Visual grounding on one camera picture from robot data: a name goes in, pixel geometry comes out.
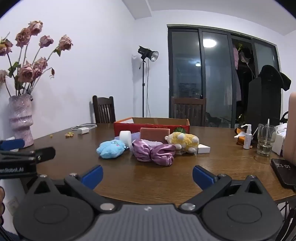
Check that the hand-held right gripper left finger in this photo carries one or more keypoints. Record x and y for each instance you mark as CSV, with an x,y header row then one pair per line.
x,y
93,176

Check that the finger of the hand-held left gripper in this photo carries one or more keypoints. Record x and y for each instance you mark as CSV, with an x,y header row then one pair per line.
x,y
11,144
44,154

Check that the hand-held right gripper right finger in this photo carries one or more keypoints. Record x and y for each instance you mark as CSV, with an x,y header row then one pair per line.
x,y
203,177

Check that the small white box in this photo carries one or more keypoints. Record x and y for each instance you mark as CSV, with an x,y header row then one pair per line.
x,y
203,148

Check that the light blue plush toy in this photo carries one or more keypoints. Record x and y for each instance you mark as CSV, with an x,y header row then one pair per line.
x,y
110,149

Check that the yellow plush toy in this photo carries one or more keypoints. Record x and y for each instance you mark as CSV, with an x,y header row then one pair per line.
x,y
182,140

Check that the white round roll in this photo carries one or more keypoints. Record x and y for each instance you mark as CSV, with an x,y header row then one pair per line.
x,y
125,138

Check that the purple satin scrunchie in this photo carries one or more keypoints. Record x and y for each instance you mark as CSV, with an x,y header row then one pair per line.
x,y
152,151

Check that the red orange cardboard box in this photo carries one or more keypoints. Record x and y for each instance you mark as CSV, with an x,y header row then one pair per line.
x,y
122,127

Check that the lavender knit cloth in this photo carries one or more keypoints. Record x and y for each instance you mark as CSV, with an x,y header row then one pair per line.
x,y
136,136

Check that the reddish brown sponge block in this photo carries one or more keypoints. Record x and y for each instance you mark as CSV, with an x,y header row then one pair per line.
x,y
154,134

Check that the person's left hand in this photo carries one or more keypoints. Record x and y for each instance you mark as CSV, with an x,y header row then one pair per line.
x,y
1,199

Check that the pink ceramic vase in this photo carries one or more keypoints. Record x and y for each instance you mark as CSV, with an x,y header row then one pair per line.
x,y
19,120

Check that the small yellow crumbs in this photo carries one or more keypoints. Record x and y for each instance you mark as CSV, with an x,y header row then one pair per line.
x,y
68,134

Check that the white charger plug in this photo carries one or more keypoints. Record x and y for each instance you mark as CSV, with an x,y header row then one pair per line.
x,y
83,130

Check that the white spray bottle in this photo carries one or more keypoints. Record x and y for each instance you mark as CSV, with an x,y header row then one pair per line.
x,y
247,139

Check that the dark wooden chair pink cushion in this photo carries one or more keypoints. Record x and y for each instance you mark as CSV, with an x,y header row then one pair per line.
x,y
188,111

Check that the clear glass cup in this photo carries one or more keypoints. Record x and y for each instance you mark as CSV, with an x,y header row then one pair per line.
x,y
264,143

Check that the dried pink roses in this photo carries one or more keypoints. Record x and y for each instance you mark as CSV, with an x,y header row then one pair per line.
x,y
27,69

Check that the black phone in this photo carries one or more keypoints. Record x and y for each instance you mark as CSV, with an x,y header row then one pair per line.
x,y
283,172

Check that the clear glass straw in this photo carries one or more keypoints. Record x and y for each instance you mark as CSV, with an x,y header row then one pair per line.
x,y
268,129

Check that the white tissue box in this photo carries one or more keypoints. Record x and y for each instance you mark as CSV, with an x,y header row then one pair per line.
x,y
279,141

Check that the black paper bag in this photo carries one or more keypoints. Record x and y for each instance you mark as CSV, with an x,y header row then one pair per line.
x,y
263,102

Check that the dark framed sliding glass door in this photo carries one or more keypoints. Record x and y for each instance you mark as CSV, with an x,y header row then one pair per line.
x,y
215,81

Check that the pale pink object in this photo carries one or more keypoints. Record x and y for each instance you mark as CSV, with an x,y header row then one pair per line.
x,y
291,129

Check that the hanging clothes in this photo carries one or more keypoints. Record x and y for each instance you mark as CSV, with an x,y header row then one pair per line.
x,y
238,76

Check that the studio light on stand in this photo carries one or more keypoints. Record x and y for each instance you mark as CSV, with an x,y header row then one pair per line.
x,y
148,54

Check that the white wall socket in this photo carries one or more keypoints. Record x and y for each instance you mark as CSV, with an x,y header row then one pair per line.
x,y
13,204

